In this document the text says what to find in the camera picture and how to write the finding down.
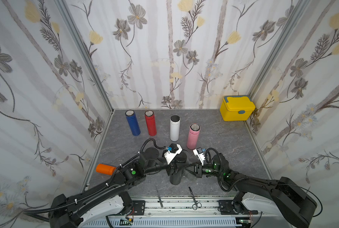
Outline black thermos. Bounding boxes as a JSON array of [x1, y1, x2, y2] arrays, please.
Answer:
[[169, 153, 187, 185]]

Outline red thermos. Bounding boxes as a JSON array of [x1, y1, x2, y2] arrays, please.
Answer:
[[145, 110, 157, 136]]

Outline blue thermos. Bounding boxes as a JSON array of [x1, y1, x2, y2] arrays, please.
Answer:
[[125, 110, 141, 136]]

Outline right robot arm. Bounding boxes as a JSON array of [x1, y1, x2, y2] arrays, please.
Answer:
[[185, 148, 317, 228]]

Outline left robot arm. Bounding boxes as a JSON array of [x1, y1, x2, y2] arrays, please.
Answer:
[[48, 145, 187, 228]]

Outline pink thermos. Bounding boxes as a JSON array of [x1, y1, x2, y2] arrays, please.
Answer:
[[187, 123, 200, 150]]

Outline white thermos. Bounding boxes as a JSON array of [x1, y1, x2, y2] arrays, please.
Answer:
[[170, 115, 180, 142]]

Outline scissors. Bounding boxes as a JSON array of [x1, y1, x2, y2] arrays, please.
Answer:
[[188, 185, 202, 211]]

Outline metal tweezers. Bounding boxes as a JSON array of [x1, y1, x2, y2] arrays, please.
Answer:
[[156, 186, 164, 208]]

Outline orange cap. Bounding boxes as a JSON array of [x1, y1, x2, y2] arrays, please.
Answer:
[[96, 164, 116, 175]]

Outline yellow lidded box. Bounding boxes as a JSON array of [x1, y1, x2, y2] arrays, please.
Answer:
[[220, 96, 256, 122]]

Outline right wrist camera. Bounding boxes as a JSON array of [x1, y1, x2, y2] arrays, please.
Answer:
[[193, 147, 206, 165]]

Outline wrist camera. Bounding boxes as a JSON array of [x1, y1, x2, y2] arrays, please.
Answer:
[[163, 143, 182, 164], [193, 147, 206, 165]]

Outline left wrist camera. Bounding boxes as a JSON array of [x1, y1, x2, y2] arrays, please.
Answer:
[[163, 143, 182, 164]]

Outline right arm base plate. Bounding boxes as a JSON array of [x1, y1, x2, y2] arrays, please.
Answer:
[[218, 199, 238, 215]]

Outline aluminium front rail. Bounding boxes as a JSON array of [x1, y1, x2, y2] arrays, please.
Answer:
[[80, 196, 298, 228]]

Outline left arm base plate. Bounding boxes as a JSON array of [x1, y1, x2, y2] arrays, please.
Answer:
[[131, 200, 146, 216]]

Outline black corrugated cable conduit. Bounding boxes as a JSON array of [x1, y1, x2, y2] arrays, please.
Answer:
[[23, 182, 116, 223]]

